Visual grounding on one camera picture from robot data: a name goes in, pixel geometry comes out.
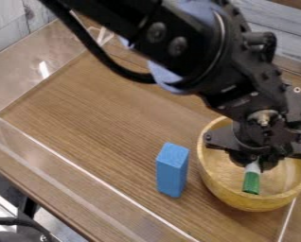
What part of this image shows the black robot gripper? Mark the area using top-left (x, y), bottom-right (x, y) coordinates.
top-left (202, 121), bottom-right (301, 172)

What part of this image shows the green and white marker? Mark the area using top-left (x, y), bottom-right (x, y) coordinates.
top-left (244, 160), bottom-right (261, 195)

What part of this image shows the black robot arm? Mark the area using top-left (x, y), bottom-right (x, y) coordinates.
top-left (39, 0), bottom-right (301, 170)

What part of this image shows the brown wooden bowl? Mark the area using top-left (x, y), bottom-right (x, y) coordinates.
top-left (197, 116), bottom-right (301, 212)

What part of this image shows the blue rectangular block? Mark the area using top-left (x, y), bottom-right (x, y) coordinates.
top-left (155, 143), bottom-right (190, 198)

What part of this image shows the clear acrylic tray wall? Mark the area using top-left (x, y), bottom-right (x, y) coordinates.
top-left (0, 9), bottom-right (301, 242)

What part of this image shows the black metal bracket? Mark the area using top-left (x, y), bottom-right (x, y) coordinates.
top-left (15, 218), bottom-right (59, 242)

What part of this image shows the black cable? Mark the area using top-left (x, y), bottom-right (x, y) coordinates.
top-left (0, 216), bottom-right (54, 242)

